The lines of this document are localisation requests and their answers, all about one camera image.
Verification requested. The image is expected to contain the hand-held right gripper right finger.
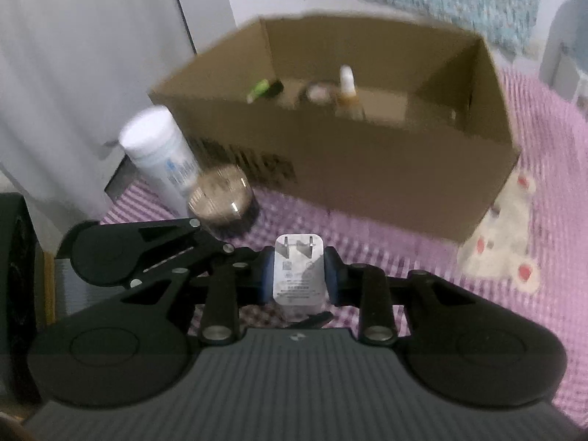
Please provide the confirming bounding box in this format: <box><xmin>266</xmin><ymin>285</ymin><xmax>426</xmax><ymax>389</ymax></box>
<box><xmin>325</xmin><ymin>247</ymin><xmax>481</xmax><ymax>345</ymax></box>

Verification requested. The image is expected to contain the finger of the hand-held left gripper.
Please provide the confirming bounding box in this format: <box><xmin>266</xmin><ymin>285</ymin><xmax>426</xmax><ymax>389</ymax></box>
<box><xmin>131</xmin><ymin>217</ymin><xmax>236</xmax><ymax>288</ymax></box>

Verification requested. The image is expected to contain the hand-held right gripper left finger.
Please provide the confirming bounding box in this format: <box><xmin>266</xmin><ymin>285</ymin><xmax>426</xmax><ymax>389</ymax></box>
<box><xmin>120</xmin><ymin>247</ymin><xmax>279</xmax><ymax>345</ymax></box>

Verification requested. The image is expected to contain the white charger plug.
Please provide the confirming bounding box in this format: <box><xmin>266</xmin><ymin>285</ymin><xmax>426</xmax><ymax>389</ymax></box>
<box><xmin>272</xmin><ymin>233</ymin><xmax>328</xmax><ymax>322</ymax></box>

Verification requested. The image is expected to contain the brown cardboard box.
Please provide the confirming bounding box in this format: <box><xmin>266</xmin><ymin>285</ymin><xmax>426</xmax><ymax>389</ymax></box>
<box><xmin>148</xmin><ymin>11</ymin><xmax>522</xmax><ymax>244</ymax></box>

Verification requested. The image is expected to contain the dark jar with clear lid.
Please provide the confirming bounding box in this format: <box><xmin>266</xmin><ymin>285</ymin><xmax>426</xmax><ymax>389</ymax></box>
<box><xmin>186</xmin><ymin>165</ymin><xmax>260</xmax><ymax>240</ymax></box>

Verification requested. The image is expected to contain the purple striped blanket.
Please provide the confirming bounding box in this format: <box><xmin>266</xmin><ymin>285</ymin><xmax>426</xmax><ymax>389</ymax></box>
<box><xmin>98</xmin><ymin>67</ymin><xmax>588</xmax><ymax>423</ymax></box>

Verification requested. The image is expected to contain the black appliance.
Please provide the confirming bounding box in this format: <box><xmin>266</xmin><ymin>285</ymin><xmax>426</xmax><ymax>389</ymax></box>
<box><xmin>0</xmin><ymin>193</ymin><xmax>47</xmax><ymax>405</ymax></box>

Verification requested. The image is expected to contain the white plastic bottle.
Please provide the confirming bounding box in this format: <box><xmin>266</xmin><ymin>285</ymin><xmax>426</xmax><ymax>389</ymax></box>
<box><xmin>118</xmin><ymin>105</ymin><xmax>200</xmax><ymax>214</ymax></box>

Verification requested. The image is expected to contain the green black tube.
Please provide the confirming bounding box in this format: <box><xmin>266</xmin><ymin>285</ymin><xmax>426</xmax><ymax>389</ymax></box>
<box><xmin>245</xmin><ymin>79</ymin><xmax>284</xmax><ymax>104</ymax></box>

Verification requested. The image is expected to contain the brown dropper bottle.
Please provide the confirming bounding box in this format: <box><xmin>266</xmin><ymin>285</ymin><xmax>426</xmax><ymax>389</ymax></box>
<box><xmin>335</xmin><ymin>65</ymin><xmax>366</xmax><ymax>120</ymax></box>

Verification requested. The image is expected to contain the small round jar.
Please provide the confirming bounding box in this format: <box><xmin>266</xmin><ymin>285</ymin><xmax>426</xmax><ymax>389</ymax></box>
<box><xmin>301</xmin><ymin>80</ymin><xmax>338</xmax><ymax>107</ymax></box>

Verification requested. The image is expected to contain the white plastic furniture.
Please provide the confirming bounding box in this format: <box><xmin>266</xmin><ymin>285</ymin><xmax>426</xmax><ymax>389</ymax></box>
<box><xmin>539</xmin><ymin>0</ymin><xmax>588</xmax><ymax>115</ymax></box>

